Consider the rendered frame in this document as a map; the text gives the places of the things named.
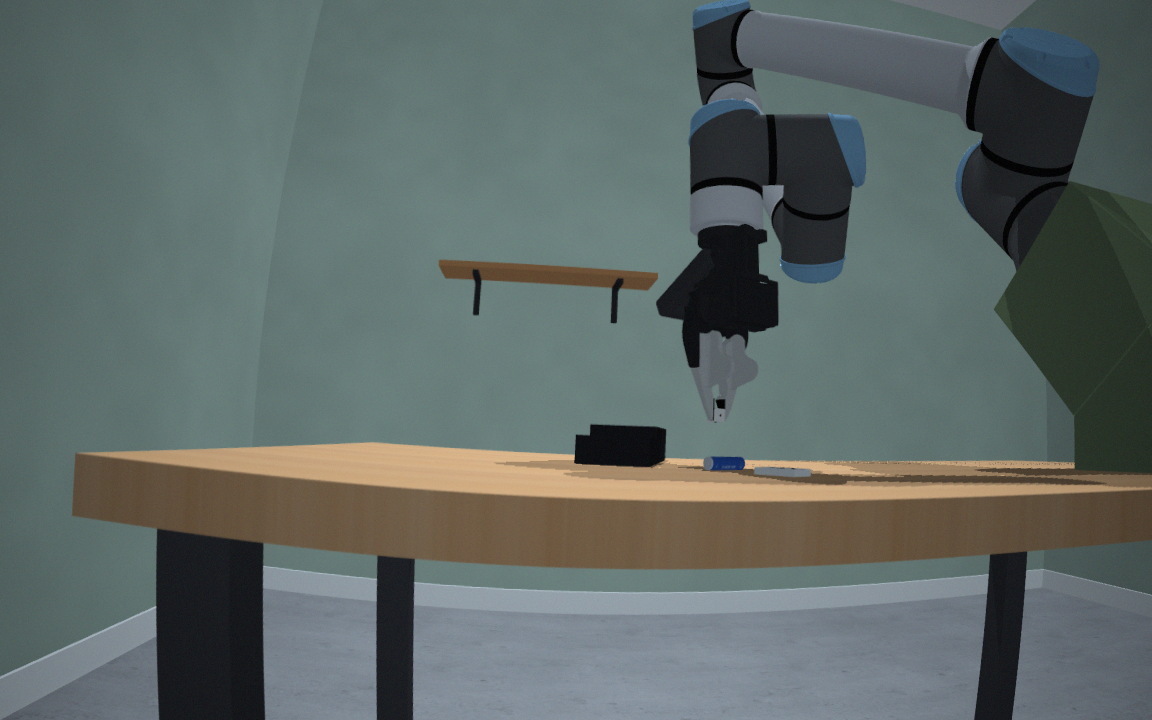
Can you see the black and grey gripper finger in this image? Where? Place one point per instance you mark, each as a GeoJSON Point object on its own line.
{"type": "Point", "coordinates": [745, 369]}
{"type": "Point", "coordinates": [706, 358]}

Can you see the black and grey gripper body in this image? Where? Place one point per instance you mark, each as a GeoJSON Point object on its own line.
{"type": "Point", "coordinates": [754, 304]}

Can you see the blue aa battery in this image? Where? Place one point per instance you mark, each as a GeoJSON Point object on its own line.
{"type": "Point", "coordinates": [723, 463]}

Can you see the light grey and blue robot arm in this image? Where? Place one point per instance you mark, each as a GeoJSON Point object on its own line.
{"type": "Point", "coordinates": [1029, 96]}

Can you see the black rack of three labelled bins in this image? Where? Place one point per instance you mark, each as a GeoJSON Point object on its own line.
{"type": "Point", "coordinates": [604, 447]}

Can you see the grey domino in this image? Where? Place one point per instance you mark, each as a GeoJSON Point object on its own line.
{"type": "Point", "coordinates": [782, 471]}

